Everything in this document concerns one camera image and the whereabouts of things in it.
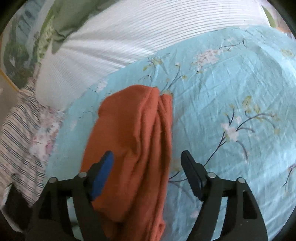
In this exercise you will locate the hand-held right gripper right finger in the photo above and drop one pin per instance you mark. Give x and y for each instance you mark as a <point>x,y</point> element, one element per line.
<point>193,176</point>

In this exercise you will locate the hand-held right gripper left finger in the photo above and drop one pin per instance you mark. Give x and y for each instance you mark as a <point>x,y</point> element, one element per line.
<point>101,176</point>

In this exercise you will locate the orange knit sweater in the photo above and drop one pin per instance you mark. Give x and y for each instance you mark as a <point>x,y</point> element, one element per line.
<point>134,162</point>

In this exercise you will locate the pink floral cloth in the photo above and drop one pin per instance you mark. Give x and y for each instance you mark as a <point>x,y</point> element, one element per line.
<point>45,136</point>

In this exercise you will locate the light blue floral bedsheet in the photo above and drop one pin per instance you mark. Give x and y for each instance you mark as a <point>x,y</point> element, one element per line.
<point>219,111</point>

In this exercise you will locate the plaid checked blanket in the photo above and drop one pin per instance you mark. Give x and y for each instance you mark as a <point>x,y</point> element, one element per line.
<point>20,148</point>

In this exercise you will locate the white striped pillow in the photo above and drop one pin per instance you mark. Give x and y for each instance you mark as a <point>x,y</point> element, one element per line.
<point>138,44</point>

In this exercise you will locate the green cloth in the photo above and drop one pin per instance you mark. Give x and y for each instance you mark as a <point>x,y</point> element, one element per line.
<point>69,20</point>

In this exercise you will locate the wall poster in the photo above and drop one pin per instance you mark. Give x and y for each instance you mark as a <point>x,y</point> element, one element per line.
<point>25,41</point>

